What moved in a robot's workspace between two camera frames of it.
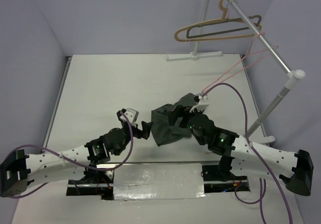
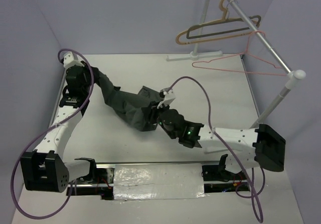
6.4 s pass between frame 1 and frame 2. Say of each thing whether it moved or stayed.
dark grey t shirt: moved
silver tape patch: stayed
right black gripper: moved
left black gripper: moved
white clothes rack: stayed
